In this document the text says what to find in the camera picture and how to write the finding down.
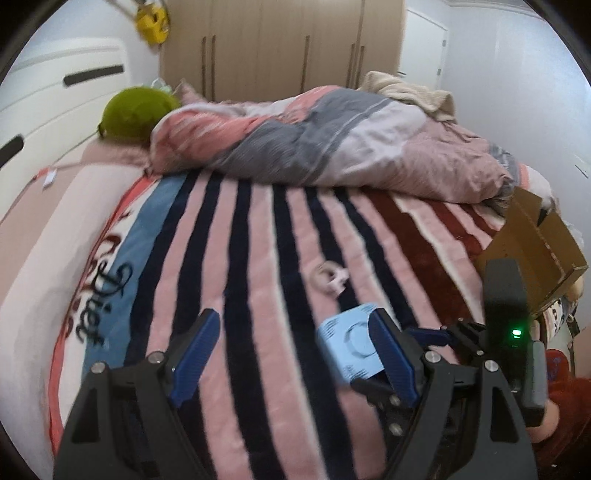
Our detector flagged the white door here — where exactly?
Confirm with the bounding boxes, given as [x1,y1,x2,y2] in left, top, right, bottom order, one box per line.
[397,6,451,90]

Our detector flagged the light blue patterned box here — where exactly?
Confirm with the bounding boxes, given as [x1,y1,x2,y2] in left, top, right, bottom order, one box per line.
[317,303,384,387]

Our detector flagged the white headboard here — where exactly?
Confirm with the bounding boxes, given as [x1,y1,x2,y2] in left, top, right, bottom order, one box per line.
[1,38,131,215]

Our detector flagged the person's right hand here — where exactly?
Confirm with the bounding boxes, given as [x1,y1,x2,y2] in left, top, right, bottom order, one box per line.
[527,399,560,444]

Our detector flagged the white wall switch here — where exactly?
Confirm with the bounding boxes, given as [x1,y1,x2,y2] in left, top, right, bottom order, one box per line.
[573,154,591,179]

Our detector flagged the brown cardboard box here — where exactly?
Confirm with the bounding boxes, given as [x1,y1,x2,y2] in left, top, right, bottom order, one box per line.
[475,187,588,314]

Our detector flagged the beige fleece blanket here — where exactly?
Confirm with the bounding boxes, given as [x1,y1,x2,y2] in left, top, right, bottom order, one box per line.
[358,71,457,123]

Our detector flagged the green round pillow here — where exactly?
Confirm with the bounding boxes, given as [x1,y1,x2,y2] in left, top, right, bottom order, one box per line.
[97,87,181,145]

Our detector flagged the white tape dispenser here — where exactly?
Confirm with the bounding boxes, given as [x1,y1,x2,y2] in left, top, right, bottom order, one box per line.
[310,261,349,298]

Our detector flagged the striped pink bed blanket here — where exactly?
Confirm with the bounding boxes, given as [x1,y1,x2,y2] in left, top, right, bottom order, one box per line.
[0,136,514,480]

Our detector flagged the beige wooden wardrobe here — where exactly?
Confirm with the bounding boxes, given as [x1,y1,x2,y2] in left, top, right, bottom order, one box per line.
[160,0,406,102]

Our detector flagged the pink grey striped duvet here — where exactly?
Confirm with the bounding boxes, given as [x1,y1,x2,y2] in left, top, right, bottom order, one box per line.
[150,86,558,215]

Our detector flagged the yellow hanging toy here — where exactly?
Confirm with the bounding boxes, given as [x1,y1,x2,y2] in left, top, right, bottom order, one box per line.
[134,0,170,46]

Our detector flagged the red sleeved forearm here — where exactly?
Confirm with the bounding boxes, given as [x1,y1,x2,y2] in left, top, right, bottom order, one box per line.
[532,349,590,479]

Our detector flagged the white paper tag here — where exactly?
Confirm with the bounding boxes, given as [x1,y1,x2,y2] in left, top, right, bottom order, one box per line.
[38,168,57,189]

